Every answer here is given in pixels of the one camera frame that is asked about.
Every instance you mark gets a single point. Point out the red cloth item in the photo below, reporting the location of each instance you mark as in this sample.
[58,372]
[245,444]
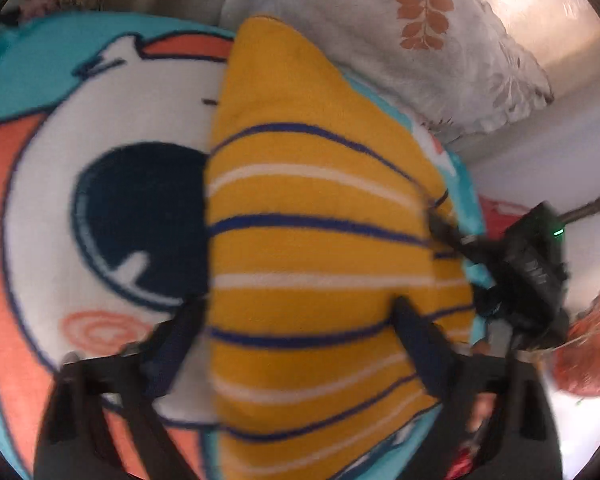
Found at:
[575,364]

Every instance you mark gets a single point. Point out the white floral leaf pillow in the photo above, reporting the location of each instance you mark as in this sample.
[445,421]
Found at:
[451,61]

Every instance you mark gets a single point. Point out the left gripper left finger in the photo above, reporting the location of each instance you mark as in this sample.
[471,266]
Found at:
[75,441]

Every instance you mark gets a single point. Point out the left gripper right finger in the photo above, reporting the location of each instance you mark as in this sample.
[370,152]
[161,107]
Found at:
[495,421]

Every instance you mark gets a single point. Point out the yellow striped knit sweater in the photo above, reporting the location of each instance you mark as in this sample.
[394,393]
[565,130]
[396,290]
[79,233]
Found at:
[317,202]

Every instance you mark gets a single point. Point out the teal cartoon fleece blanket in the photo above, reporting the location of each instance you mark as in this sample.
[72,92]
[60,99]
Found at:
[105,135]

